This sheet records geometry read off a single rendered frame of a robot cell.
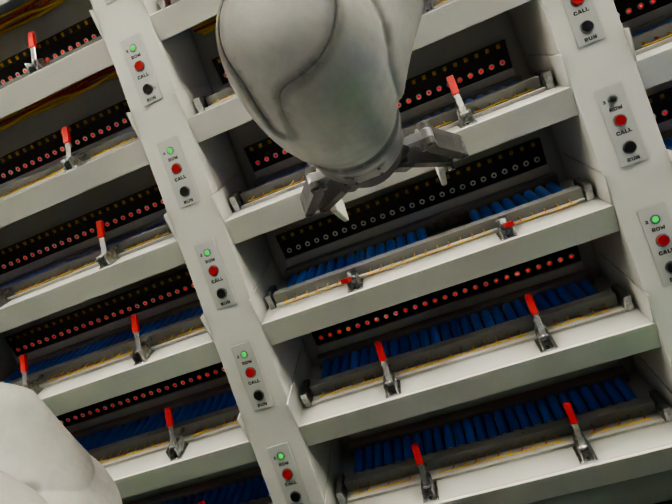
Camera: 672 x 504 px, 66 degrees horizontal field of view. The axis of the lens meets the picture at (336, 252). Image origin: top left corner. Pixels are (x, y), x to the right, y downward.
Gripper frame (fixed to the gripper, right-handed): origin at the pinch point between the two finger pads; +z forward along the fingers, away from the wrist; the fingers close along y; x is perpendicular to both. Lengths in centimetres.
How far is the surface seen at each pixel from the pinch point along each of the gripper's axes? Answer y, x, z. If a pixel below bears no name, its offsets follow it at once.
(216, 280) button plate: -35.2, 1.0, 18.2
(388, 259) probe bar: -5.7, -4.5, 24.6
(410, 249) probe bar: -1.5, -4.2, 24.4
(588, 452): 15, -45, 31
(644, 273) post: 31.1, -19.8, 22.9
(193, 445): -53, -26, 28
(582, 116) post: 30.2, 5.4, 17.6
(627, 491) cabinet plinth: 19, -53, 34
